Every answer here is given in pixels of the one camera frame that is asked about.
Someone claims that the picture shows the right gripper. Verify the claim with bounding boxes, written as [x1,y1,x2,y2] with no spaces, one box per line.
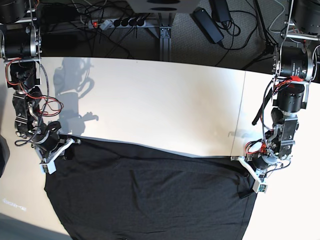
[32,121,81,163]

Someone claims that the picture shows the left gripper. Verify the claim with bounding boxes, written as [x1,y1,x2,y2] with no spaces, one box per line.
[230,138,295,199]

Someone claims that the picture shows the black T-shirt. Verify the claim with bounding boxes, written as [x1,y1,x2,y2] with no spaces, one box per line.
[44,138,257,240]

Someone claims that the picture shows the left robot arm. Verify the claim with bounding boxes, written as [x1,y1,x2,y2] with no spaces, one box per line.
[231,0,320,199]

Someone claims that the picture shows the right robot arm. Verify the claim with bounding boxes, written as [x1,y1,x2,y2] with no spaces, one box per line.
[0,0,81,166]

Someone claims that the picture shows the dark object at left edge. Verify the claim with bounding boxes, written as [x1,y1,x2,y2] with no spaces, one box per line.
[0,136,10,177]

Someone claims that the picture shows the grey power strip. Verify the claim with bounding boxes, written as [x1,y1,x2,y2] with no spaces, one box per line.
[85,17,148,31]

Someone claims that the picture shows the black power brick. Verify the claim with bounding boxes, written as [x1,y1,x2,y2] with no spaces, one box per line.
[191,7,224,44]

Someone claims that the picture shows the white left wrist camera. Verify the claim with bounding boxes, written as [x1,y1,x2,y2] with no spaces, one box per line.
[252,175,268,194]

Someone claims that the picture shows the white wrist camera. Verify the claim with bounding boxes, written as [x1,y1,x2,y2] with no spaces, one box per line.
[40,160,57,175]
[252,175,268,194]

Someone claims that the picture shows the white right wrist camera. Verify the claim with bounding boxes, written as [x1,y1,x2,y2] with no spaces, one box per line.
[40,160,57,175]

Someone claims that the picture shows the black camera tripod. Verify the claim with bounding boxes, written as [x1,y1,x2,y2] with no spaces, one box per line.
[242,0,278,70]

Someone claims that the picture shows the aluminium table leg frame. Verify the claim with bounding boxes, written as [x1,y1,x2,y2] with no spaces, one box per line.
[147,12,176,62]

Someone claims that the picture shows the white cable on floor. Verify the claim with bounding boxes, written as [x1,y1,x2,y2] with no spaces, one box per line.
[268,0,291,35]

